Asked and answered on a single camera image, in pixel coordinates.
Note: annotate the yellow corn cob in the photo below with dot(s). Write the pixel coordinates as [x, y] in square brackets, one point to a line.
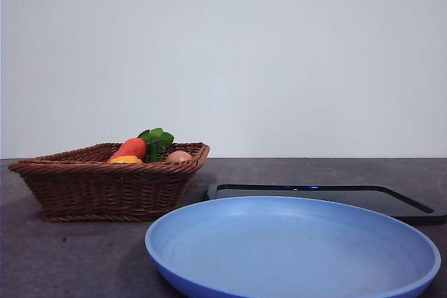
[127, 160]

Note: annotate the blue round plate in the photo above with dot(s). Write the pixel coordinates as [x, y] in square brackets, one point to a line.
[279, 249]

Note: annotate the brown wicker basket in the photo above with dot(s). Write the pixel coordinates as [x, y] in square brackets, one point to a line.
[104, 190]

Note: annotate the brown egg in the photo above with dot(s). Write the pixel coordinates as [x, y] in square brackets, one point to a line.
[179, 156]

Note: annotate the green leafy vegetable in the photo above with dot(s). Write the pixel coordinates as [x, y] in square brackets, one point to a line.
[157, 137]

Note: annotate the orange carrot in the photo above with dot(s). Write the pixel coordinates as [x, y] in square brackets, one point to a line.
[132, 147]

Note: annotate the black rectangular tray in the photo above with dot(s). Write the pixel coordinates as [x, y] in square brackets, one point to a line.
[384, 203]

